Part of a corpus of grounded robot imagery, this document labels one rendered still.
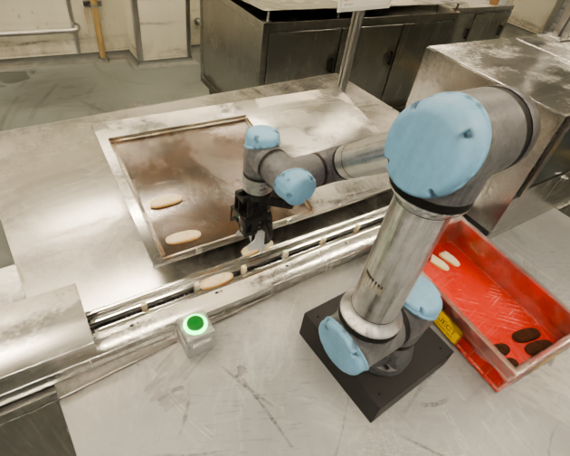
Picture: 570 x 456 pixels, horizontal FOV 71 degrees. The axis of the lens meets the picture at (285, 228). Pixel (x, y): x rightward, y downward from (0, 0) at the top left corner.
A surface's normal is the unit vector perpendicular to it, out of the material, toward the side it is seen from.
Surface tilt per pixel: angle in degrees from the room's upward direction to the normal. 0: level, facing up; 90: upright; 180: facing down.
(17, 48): 90
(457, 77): 90
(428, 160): 80
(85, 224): 0
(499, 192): 90
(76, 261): 0
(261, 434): 0
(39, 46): 90
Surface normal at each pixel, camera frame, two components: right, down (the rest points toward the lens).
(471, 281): 0.13, -0.72
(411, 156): -0.77, 0.18
